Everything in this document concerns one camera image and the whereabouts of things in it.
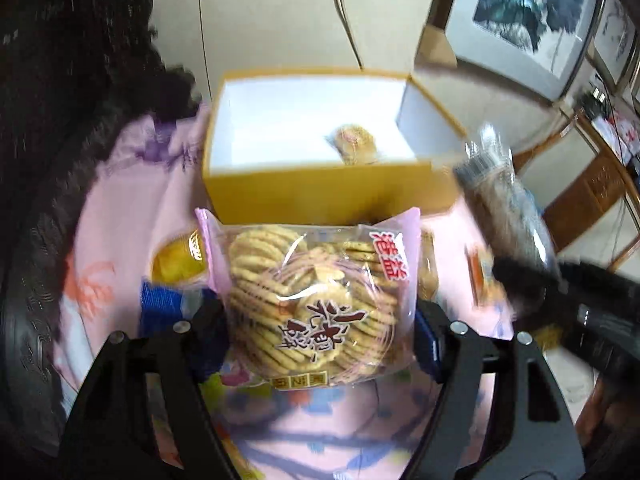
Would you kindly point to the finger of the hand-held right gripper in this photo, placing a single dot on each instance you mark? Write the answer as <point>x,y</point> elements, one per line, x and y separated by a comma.
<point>530,282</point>

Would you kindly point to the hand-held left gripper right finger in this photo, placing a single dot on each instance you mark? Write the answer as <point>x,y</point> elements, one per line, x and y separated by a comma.
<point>429,345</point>

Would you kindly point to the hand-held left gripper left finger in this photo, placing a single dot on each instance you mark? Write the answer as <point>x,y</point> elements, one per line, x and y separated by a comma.
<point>209,345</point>

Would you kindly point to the clear snack packet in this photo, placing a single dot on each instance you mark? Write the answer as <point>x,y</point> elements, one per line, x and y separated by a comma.
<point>505,195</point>

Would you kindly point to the round cracker packet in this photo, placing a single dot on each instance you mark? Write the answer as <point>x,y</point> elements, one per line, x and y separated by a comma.
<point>310,300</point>

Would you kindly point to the yellow cardboard box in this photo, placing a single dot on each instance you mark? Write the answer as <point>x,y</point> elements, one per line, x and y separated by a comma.
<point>280,195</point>

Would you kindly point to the blue packet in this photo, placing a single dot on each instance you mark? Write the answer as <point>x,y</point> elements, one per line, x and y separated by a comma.
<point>162,307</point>

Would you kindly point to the yellow snack packet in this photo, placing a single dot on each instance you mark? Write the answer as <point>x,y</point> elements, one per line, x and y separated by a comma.
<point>180,257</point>

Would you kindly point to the wooden chair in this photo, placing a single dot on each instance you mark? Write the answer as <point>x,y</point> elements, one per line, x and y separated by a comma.
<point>585,195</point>

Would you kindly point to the pink floral bedsheet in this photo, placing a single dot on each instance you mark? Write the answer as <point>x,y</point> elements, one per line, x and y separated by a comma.
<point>130,220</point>

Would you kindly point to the wrapped pastry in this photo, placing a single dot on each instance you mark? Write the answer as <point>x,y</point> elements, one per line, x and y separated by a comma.
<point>356,146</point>

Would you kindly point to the small framed painting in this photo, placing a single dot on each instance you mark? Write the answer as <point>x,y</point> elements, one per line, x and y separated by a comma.
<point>617,35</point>

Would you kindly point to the large framed ink painting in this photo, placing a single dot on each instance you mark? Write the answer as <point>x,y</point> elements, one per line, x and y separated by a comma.
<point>525,15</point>

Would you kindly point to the dark carved bed frame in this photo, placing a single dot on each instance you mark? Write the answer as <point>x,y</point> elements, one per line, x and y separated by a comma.
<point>55,160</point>

